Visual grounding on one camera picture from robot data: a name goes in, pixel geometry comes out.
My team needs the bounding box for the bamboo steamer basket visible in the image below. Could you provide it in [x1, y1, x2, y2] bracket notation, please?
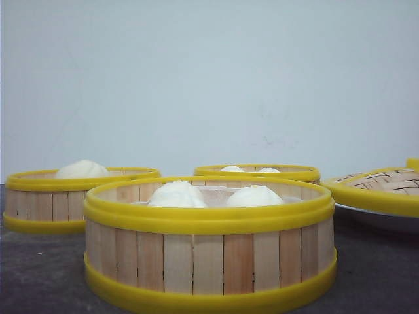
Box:
[84, 176, 337, 313]
[194, 164, 321, 184]
[3, 167, 161, 234]

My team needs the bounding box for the woven bamboo steamer lid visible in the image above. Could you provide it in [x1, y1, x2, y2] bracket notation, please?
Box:
[321, 158, 418, 218]

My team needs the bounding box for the left bun in rear basket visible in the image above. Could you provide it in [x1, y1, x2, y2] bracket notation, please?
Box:
[220, 166, 244, 172]

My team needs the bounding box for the bun in basket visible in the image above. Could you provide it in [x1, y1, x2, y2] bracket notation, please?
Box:
[225, 185, 284, 207]
[220, 166, 244, 172]
[148, 181, 207, 208]
[258, 167, 280, 173]
[55, 160, 109, 179]

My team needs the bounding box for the left bun in front basket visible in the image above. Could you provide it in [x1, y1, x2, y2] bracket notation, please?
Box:
[148, 181, 207, 208]

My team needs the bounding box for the right bun in rear basket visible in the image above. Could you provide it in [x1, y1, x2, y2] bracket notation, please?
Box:
[258, 167, 280, 173]

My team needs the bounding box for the right bun in front basket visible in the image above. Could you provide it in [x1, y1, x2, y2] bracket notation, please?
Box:
[225, 185, 284, 207]

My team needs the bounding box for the white plate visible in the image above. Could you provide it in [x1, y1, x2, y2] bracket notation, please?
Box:
[335, 203, 418, 235]

